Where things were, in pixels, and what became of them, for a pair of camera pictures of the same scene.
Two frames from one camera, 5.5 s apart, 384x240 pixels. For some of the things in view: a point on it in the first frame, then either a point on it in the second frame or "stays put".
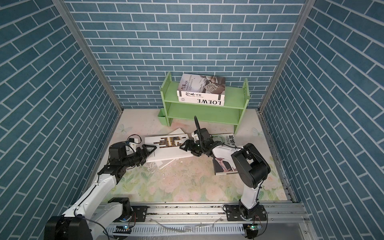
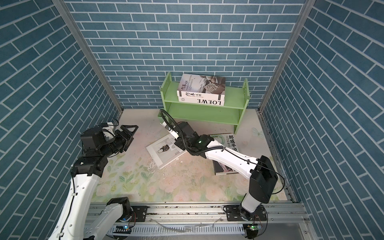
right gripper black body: (196, 149) -> (180, 143)
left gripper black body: (138, 158) -> (121, 142)
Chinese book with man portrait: (223, 161) stays put
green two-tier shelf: (236, 99) stays put
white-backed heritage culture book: (201, 85) stays put
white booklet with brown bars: (168, 147) -> (173, 133)
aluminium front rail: (278, 213) stays put
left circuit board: (122, 229) stays put
